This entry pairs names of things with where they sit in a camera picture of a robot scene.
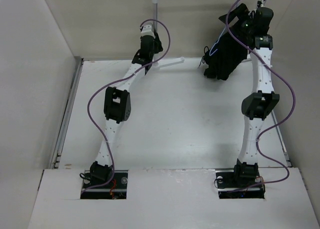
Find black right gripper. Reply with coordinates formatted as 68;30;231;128
218;3;254;40

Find black trousers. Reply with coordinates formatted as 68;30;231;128
202;32;248;81

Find light blue clothes hanger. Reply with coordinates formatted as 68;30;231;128
209;0;245;57

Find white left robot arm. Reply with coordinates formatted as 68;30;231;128
82;32;163;193

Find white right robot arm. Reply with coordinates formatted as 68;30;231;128
219;3;280;188

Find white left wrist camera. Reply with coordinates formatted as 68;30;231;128
140;23;155;38

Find left aluminium table rail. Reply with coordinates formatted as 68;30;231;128
48;56;84;169

